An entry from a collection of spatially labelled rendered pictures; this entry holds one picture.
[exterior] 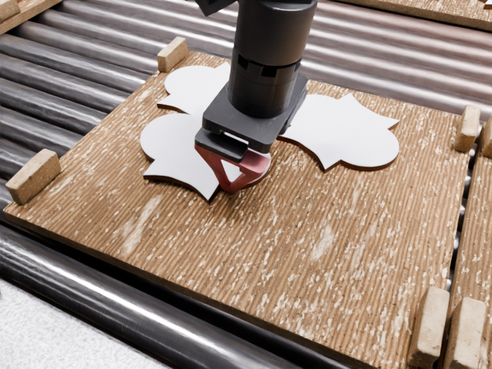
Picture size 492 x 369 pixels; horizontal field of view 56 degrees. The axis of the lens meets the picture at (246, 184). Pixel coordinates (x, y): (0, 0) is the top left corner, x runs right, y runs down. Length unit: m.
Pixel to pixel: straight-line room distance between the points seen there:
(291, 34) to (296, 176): 0.18
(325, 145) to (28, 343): 0.34
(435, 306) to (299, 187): 0.18
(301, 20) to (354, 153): 0.21
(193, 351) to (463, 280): 0.24
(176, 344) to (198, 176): 0.17
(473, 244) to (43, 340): 0.39
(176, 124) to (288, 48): 0.21
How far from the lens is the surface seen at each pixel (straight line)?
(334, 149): 0.51
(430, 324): 0.38
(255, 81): 0.38
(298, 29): 0.35
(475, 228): 0.49
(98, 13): 0.89
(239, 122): 0.39
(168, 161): 0.49
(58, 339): 0.43
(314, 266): 0.42
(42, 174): 0.51
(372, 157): 0.51
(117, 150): 0.54
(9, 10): 0.87
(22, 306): 0.46
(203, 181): 0.47
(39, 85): 0.73
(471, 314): 0.39
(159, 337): 0.41
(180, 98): 0.59
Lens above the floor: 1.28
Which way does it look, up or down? 45 degrees down
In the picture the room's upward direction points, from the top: straight up
